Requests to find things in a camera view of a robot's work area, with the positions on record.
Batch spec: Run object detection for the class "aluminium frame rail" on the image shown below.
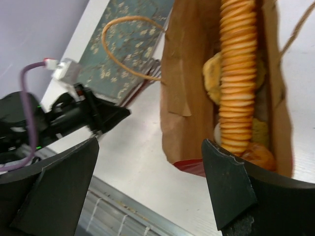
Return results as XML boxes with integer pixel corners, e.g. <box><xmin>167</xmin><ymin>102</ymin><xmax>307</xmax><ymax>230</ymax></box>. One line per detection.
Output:
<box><xmin>78</xmin><ymin>177</ymin><xmax>191</xmax><ymax>236</ymax></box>

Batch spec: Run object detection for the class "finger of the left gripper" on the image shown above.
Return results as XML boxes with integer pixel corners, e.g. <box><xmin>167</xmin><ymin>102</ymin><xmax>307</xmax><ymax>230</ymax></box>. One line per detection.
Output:
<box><xmin>85</xmin><ymin>89</ymin><xmax>130</xmax><ymax>134</ymax></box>

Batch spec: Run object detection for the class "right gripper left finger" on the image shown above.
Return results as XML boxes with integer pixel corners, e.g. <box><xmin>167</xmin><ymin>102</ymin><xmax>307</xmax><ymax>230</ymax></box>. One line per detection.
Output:
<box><xmin>0</xmin><ymin>138</ymin><xmax>99</xmax><ymax>236</ymax></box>

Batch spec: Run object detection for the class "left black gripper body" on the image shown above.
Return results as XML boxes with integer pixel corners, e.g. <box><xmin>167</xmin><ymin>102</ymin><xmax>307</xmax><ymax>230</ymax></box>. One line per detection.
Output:
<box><xmin>50</xmin><ymin>83</ymin><xmax>96</xmax><ymax>140</ymax></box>

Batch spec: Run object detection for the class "red paper bag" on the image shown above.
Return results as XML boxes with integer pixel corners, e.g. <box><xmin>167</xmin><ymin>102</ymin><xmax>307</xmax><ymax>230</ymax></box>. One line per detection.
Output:
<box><xmin>102</xmin><ymin>0</ymin><xmax>315</xmax><ymax>178</ymax></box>

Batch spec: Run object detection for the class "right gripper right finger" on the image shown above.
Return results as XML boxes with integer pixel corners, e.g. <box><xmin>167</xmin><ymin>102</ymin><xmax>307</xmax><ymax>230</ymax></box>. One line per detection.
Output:
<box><xmin>201</xmin><ymin>140</ymin><xmax>315</xmax><ymax>236</ymax></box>

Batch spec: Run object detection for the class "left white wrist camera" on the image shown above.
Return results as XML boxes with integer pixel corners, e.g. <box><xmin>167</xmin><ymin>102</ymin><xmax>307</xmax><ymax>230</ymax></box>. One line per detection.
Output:
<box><xmin>44</xmin><ymin>58</ymin><xmax>81</xmax><ymax>89</ymax></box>

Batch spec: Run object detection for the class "floral metal tray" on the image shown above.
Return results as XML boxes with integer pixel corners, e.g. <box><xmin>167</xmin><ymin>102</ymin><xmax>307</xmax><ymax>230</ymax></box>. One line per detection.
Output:
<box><xmin>77</xmin><ymin>0</ymin><xmax>174</xmax><ymax>103</ymax></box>

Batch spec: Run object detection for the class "sliced bread piece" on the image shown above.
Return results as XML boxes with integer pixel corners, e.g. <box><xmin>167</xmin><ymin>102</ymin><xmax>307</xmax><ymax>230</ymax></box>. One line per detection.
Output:
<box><xmin>203</xmin><ymin>53</ymin><xmax>221</xmax><ymax>105</ymax></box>

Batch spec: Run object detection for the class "round striped bun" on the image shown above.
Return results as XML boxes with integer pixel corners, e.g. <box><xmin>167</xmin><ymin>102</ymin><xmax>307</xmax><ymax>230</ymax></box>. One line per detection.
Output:
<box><xmin>242</xmin><ymin>143</ymin><xmax>277</xmax><ymax>172</ymax></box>

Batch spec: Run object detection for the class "long orange baguette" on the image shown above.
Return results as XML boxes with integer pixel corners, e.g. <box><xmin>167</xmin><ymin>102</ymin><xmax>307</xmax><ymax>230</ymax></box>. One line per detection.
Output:
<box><xmin>219</xmin><ymin>0</ymin><xmax>258</xmax><ymax>156</ymax></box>

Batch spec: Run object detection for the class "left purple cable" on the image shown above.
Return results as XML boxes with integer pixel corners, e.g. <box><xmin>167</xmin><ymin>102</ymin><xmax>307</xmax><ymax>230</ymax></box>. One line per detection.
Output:
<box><xmin>0</xmin><ymin>61</ymin><xmax>47</xmax><ymax>173</ymax></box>

